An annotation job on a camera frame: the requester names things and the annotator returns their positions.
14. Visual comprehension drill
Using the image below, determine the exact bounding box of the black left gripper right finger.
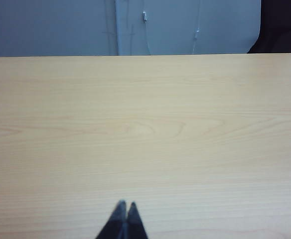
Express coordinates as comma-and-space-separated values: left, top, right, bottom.
126, 201, 149, 239

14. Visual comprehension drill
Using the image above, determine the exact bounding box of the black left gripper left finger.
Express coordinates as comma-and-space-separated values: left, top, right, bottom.
95, 200, 128, 239

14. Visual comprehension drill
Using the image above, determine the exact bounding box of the grey backdrop sheet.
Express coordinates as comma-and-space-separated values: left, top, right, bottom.
0, 0, 262, 57

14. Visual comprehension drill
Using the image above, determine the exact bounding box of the white pull cord with weight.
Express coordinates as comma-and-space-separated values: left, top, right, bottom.
191, 0, 201, 54
142, 11, 153, 55

